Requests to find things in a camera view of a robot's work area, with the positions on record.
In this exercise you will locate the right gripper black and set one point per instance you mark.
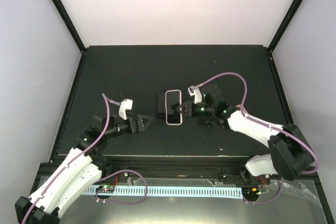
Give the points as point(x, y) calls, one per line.
point(190, 111)

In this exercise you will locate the white slotted cable duct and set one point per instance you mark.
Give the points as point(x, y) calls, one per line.
point(171, 191)

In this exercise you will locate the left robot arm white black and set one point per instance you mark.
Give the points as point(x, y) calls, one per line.
point(83, 166)

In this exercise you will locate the right circuit board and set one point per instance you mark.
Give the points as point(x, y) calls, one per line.
point(251, 191)

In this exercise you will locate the circuit board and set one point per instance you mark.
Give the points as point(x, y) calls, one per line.
point(107, 189)
point(251, 191)

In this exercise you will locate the black phone with dual camera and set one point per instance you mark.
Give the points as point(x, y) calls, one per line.
point(160, 104)

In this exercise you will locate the left circuit board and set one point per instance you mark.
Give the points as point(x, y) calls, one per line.
point(107, 189)

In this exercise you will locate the black frame post right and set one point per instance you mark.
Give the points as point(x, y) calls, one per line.
point(293, 8)

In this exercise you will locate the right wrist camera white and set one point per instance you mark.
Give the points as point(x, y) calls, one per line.
point(195, 92)

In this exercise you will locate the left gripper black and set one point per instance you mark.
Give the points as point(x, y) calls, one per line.
point(133, 129)

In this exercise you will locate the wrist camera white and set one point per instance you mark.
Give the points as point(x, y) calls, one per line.
point(195, 92)
point(125, 105)

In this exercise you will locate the black frame post left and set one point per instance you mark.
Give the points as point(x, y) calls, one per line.
point(69, 24)

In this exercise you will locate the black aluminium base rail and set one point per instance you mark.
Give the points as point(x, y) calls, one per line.
point(229, 170)

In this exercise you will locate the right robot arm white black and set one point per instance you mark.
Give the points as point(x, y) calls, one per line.
point(289, 153)

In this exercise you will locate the black frame post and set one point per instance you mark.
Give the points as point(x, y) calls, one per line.
point(69, 24)
point(293, 8)

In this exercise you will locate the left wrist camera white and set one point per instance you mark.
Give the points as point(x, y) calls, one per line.
point(125, 105)

